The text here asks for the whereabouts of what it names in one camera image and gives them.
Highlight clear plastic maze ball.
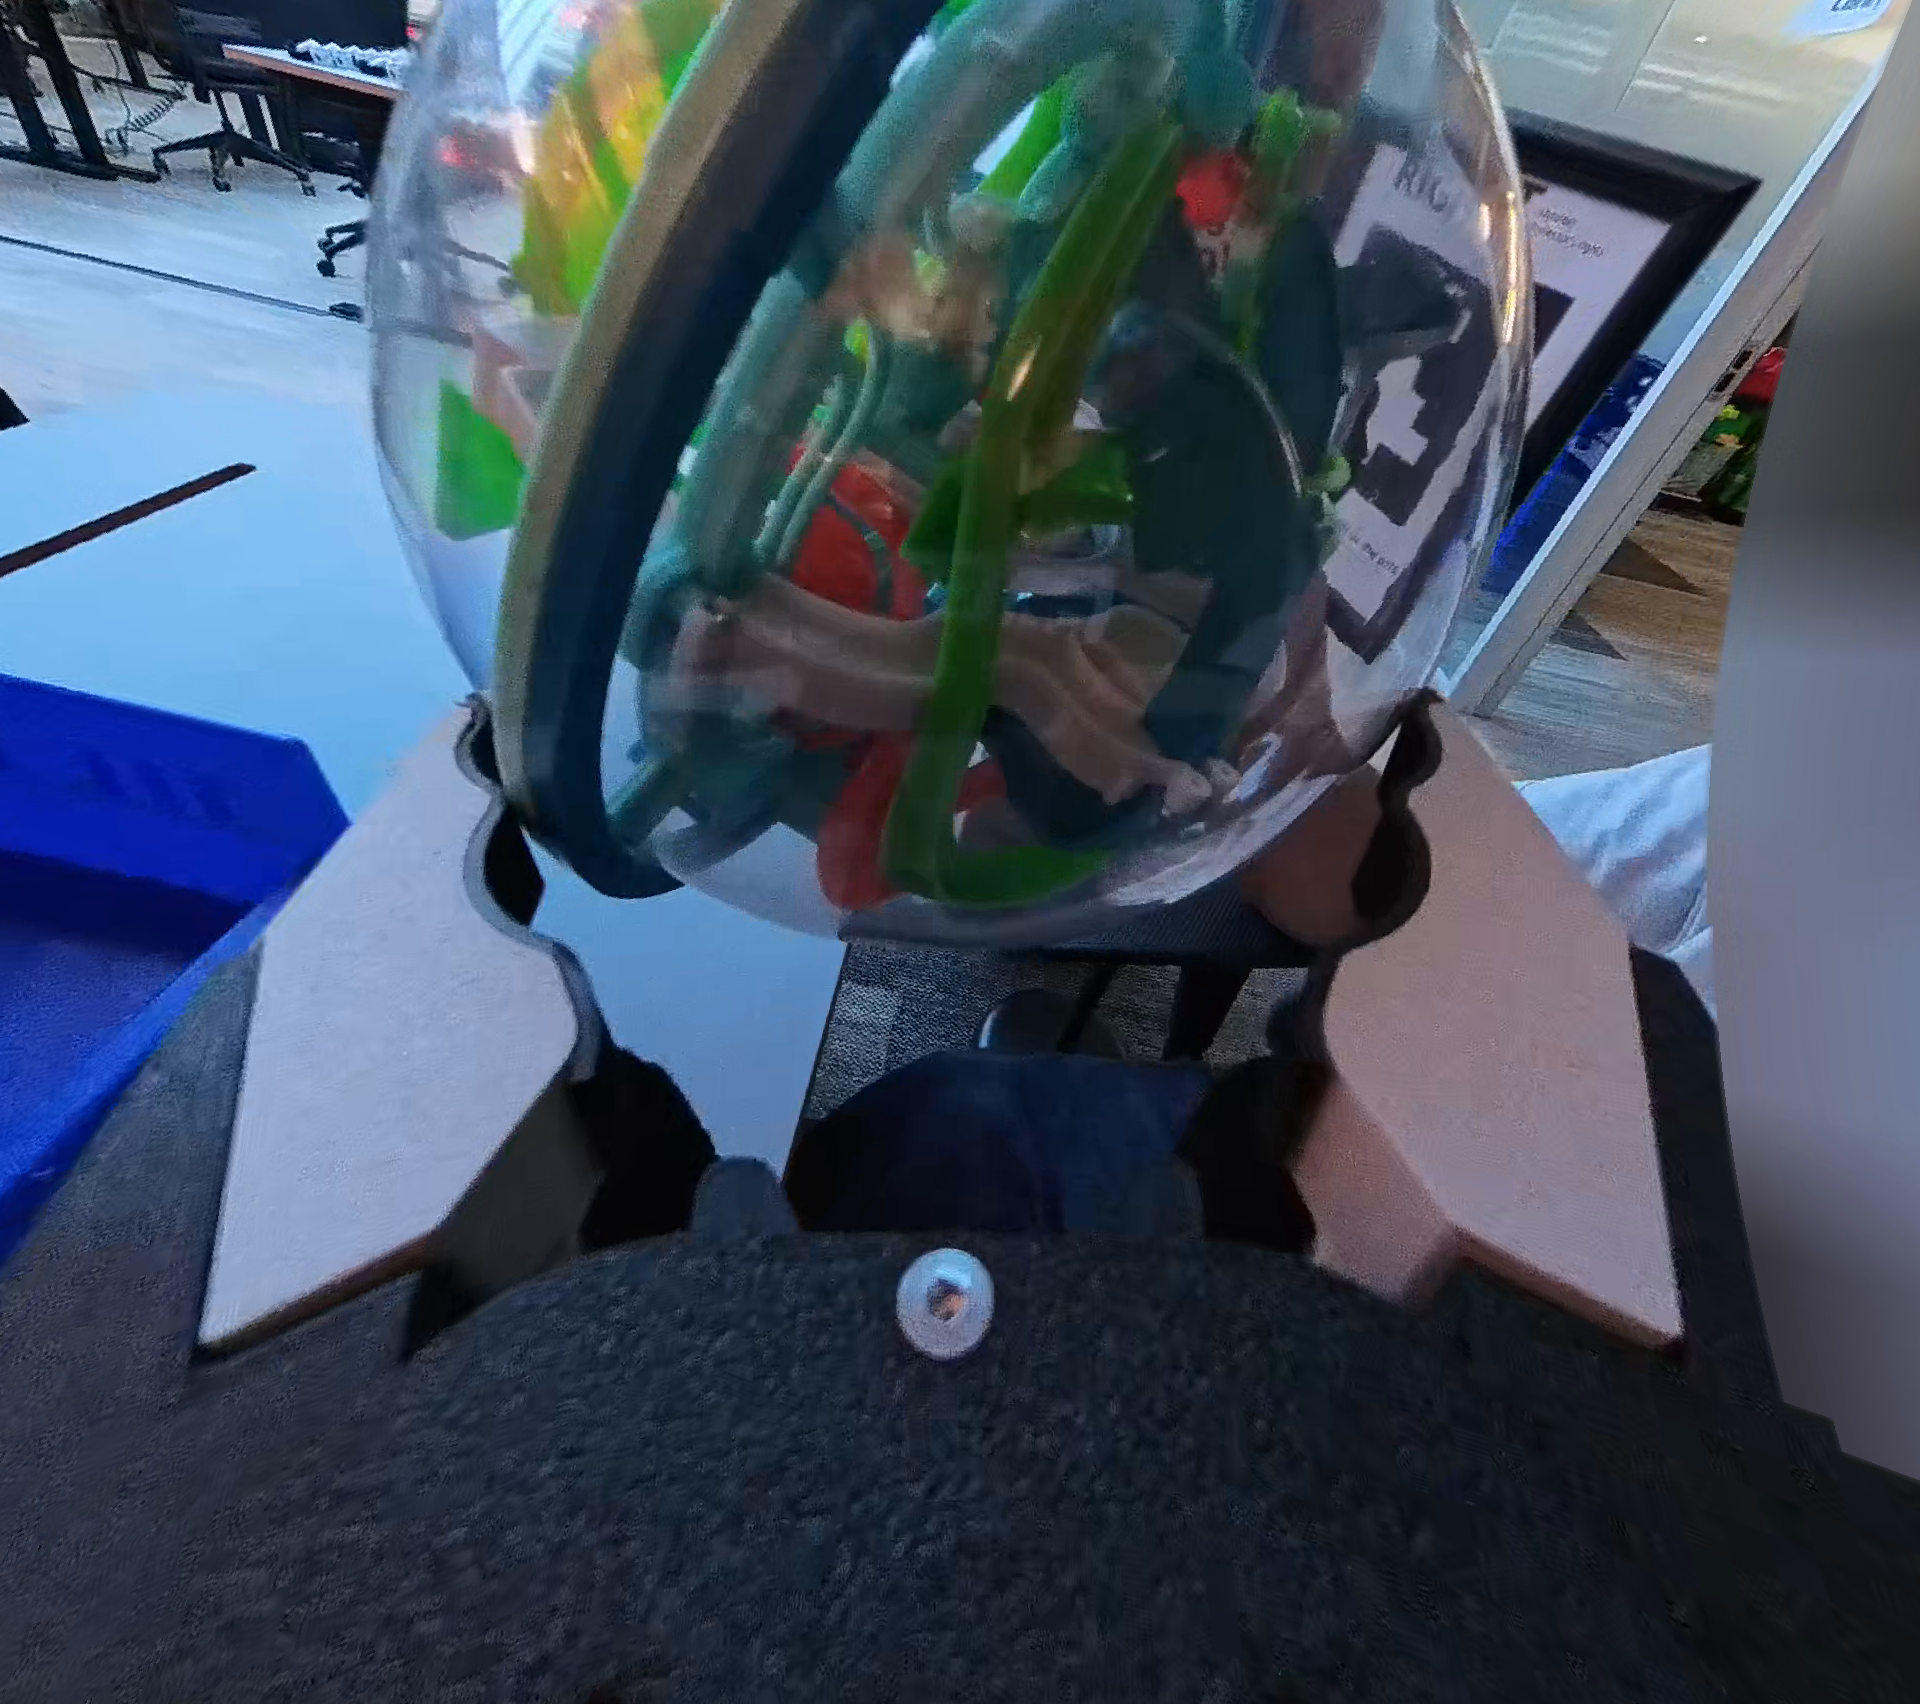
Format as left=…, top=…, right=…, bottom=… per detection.
left=364, top=0, right=1535, bottom=948

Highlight black framed poster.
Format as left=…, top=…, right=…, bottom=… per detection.
left=1500, top=109, right=1761, bottom=513

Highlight person's dark blue pants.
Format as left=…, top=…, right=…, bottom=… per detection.
left=787, top=1050, right=1212, bottom=1235

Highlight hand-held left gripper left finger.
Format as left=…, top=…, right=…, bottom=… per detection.
left=192, top=701, right=605, bottom=1354

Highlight person's white shirt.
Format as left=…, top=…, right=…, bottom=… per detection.
left=1513, top=744, right=1719, bottom=974

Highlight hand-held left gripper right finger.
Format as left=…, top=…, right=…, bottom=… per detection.
left=1288, top=696, right=1684, bottom=1350

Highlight blue plastic bin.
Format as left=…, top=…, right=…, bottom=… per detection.
left=0, top=673, right=350, bottom=1264

